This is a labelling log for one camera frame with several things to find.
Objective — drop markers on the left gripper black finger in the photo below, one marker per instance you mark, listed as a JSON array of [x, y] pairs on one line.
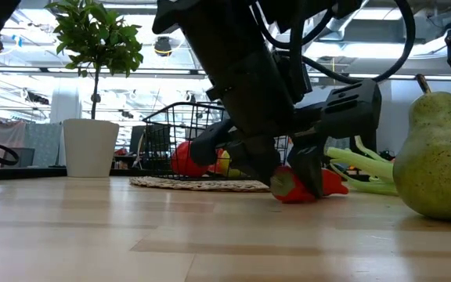
[[257, 160], [307, 168]]

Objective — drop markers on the yellow-green apple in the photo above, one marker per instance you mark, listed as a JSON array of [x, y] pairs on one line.
[[225, 164]]

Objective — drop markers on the small red pepper green stem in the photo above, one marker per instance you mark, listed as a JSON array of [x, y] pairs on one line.
[[335, 186]]

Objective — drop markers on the red apple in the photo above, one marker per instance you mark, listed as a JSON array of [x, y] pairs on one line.
[[186, 160]]

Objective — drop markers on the green speckled pear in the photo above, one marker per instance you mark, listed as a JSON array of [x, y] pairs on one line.
[[441, 156]]

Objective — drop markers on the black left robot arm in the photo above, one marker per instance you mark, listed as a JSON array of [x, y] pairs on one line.
[[225, 47]]

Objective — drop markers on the round woven placemat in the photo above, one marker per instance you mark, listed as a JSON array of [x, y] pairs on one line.
[[194, 184]]

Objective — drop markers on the long ceiling light strip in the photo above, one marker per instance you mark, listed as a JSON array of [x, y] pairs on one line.
[[151, 72]]

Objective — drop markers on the green plant in white pot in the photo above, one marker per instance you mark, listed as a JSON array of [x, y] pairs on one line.
[[90, 149]]

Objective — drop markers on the teal patterned cloth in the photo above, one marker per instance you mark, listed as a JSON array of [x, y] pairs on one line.
[[43, 141]]

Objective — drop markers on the pink cloth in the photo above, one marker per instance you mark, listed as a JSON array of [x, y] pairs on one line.
[[2, 133]]

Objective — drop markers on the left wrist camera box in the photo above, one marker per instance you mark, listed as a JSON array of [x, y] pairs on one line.
[[351, 109]]

